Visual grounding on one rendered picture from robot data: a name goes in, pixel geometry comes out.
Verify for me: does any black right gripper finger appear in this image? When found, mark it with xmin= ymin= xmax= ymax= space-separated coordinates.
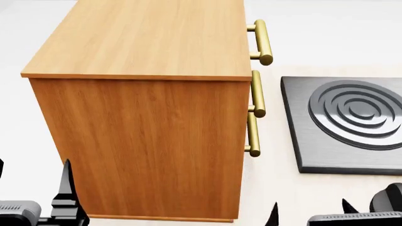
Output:
xmin=342 ymin=198 xmax=362 ymax=215
xmin=264 ymin=202 xmax=280 ymax=226

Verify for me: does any light wooden drawer cabinet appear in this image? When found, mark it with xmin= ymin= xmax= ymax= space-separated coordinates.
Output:
xmin=20 ymin=0 xmax=253 ymax=223

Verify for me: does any dark grey ringed stove plate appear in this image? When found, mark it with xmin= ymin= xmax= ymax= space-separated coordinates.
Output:
xmin=280 ymin=75 xmax=402 ymax=176

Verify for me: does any grey right gripper camera box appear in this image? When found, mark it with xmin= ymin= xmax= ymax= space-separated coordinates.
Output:
xmin=307 ymin=211 xmax=402 ymax=226

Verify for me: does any grey gripper camera box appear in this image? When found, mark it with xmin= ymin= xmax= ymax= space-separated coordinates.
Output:
xmin=0 ymin=200 xmax=42 ymax=226
xmin=307 ymin=211 xmax=402 ymax=226

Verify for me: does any grey left gripper camera box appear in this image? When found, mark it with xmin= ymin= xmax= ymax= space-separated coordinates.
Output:
xmin=0 ymin=200 xmax=42 ymax=226

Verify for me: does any small brass bar handle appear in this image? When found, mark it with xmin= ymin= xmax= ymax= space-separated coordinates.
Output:
xmin=244 ymin=112 xmax=261 ymax=158

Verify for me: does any medium brass bar handle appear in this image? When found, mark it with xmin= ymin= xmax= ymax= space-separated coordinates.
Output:
xmin=247 ymin=70 xmax=267 ymax=119

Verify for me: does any large brass bar handle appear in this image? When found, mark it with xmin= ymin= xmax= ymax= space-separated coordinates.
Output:
xmin=246 ymin=19 xmax=274 ymax=67

